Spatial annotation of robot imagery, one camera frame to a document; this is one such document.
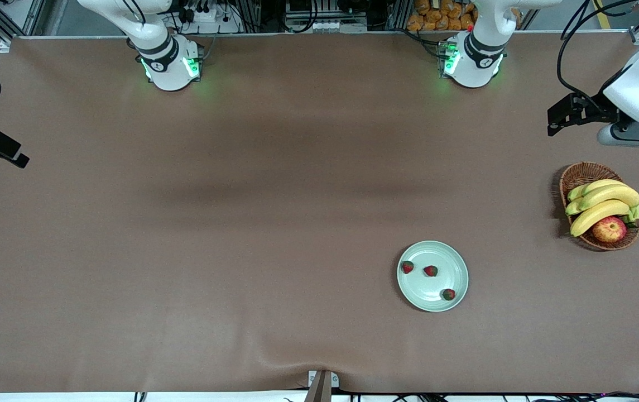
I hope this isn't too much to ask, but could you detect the silver aluminium frame rail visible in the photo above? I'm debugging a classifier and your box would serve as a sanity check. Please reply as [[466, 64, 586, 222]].
[[21, 0, 47, 36]]

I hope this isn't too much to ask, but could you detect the brown table cover cloth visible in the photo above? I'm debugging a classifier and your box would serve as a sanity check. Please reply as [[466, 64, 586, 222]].
[[0, 31, 639, 395]]

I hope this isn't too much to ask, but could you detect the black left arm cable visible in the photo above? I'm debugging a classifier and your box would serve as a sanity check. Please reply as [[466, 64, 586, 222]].
[[556, 0, 638, 104]]

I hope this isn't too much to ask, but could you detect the white terminal strip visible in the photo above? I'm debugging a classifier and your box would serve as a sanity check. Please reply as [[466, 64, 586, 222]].
[[307, 20, 367, 33]]

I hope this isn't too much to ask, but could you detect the white power strip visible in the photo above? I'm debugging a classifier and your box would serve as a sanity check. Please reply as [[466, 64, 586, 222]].
[[184, 4, 228, 24]]

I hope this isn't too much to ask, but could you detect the pale green round plate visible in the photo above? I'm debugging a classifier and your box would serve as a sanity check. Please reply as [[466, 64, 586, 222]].
[[397, 240, 469, 312]]

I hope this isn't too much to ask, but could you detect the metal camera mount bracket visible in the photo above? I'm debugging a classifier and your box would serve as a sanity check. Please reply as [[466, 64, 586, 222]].
[[304, 370, 340, 402]]

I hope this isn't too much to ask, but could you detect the red yellow apple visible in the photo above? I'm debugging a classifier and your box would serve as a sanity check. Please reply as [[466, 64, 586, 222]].
[[592, 216, 628, 243]]

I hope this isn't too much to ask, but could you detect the pile of orange bread rolls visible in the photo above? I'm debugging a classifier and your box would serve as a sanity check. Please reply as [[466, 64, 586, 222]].
[[407, 0, 479, 32]]

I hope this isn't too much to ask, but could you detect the brown wicker basket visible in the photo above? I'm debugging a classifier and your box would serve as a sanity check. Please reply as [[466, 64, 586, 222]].
[[558, 161, 639, 251]]

